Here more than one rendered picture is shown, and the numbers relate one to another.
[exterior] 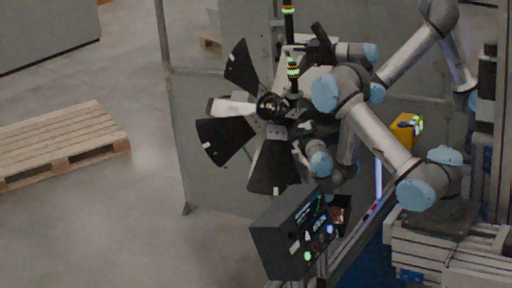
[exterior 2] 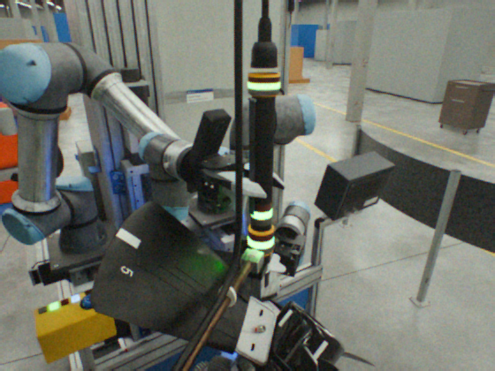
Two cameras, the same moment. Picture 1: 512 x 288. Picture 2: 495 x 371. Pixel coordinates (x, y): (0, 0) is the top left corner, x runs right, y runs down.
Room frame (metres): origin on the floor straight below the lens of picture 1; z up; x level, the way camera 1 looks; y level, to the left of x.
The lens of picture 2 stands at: (2.85, 0.21, 1.67)
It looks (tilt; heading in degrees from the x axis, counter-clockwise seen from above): 25 degrees down; 207
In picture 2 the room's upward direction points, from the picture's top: straight up
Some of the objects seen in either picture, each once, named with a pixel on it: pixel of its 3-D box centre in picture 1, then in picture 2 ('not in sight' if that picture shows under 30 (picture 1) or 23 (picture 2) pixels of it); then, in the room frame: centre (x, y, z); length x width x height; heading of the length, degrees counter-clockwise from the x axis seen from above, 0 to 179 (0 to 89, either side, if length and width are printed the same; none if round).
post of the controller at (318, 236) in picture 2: (322, 251); (317, 242); (1.78, -0.04, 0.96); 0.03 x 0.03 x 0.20; 60
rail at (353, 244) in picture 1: (372, 219); (218, 318); (2.15, -0.25, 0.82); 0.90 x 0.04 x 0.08; 150
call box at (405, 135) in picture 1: (406, 131); (76, 324); (2.50, -0.44, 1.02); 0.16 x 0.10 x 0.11; 150
